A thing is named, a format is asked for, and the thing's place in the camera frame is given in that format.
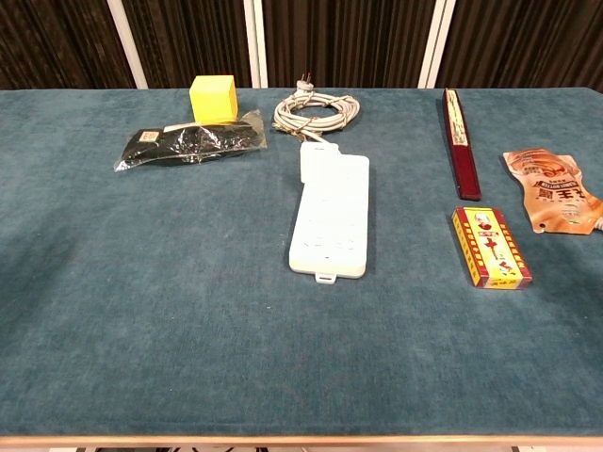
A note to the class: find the white partition frame post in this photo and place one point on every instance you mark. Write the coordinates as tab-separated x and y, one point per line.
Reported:
437	42
128	42
249	47

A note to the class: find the white plug adapter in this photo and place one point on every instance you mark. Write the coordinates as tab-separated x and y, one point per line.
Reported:
318	160

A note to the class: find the dark red chopstick box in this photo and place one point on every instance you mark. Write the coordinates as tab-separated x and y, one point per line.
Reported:
464	160

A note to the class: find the orange drink pouch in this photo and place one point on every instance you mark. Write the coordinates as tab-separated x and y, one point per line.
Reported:
551	188

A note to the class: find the teal table cloth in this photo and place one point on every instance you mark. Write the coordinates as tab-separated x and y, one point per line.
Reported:
188	306

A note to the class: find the red yellow printed box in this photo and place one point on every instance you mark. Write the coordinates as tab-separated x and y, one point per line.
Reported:
492	249

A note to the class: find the white power strip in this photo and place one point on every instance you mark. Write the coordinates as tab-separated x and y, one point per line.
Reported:
332	226

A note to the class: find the black item in clear bag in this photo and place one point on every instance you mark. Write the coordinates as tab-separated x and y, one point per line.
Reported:
188	143

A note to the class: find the yellow cube block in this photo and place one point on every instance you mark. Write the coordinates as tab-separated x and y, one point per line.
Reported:
212	101

